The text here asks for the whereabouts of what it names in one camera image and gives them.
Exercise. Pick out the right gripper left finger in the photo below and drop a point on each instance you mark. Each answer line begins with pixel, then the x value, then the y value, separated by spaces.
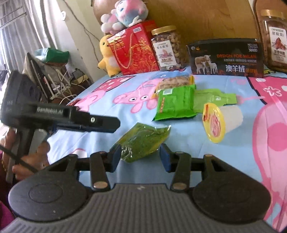
pixel 98 164

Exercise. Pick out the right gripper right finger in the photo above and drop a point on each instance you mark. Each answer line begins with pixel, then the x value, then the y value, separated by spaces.
pixel 182 164

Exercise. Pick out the green seaweed snack packet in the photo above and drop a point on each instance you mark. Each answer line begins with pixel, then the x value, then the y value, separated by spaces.
pixel 141 141

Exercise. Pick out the person's left hand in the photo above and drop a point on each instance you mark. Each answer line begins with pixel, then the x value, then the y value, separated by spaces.
pixel 38 160

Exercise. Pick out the cluttered side stand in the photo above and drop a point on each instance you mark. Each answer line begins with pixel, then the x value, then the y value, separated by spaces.
pixel 56 83

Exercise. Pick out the jelly cup yellow lid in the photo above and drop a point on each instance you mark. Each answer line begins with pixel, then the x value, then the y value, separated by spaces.
pixel 218 121

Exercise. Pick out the green snack bag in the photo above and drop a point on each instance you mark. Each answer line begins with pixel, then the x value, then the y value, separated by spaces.
pixel 176 103

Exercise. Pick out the light green snack pouch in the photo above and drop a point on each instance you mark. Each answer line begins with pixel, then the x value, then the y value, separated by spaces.
pixel 214 96

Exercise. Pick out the cartoon pig bed sheet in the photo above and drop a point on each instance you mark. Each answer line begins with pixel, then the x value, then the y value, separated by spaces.
pixel 257 147

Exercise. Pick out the peanut snack packet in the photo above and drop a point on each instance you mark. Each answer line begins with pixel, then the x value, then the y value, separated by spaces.
pixel 170 83

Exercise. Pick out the grey curtain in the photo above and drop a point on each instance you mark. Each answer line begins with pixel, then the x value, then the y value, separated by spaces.
pixel 25 27

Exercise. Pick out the yellow duck plush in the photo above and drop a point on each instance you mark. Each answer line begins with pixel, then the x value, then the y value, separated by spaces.
pixel 109 62

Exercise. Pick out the red gift bag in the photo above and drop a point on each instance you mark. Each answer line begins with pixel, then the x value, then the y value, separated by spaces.
pixel 133 50

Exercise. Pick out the black wool product box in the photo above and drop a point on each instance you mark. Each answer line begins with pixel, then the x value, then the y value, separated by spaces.
pixel 233 57

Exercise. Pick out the cashew jar gold lid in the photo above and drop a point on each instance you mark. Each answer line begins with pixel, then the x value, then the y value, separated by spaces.
pixel 168 49

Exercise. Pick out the pink blue plush toy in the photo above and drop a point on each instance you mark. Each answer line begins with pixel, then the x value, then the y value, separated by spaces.
pixel 125 14

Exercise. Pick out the wooden headboard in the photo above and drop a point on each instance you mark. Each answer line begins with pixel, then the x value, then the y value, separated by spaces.
pixel 196 20

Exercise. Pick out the pecan jar gold lid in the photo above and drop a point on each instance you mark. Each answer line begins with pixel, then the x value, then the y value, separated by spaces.
pixel 273 34

